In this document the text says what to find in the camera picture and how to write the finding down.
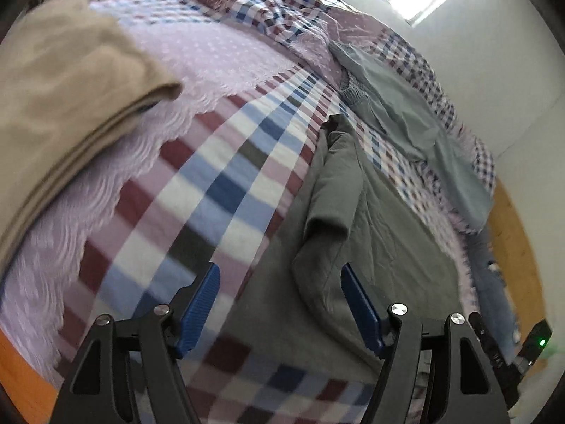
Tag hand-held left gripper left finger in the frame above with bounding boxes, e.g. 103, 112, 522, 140
50, 261, 221, 424

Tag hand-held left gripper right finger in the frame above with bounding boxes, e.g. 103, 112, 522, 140
342, 261, 508, 424

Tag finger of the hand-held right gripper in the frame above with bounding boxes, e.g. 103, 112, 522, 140
468, 311, 524, 409

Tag grey sweatshirt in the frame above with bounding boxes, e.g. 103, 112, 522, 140
230, 112, 477, 389

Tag blue-grey plush pillow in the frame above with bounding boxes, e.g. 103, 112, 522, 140
468, 225, 522, 354

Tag wooden headboard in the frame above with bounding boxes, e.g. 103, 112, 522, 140
488, 181, 552, 349

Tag checked purple bed sheet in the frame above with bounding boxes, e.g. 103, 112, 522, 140
0, 0, 486, 424

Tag light blue-grey pants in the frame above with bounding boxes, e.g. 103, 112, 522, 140
329, 41, 495, 230

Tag beige folded cloth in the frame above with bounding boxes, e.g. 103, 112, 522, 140
0, 0, 184, 270

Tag checked purple quilt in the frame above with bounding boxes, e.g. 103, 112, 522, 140
190, 0, 497, 235

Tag wooden bed rail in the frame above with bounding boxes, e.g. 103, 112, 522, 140
0, 331, 58, 424

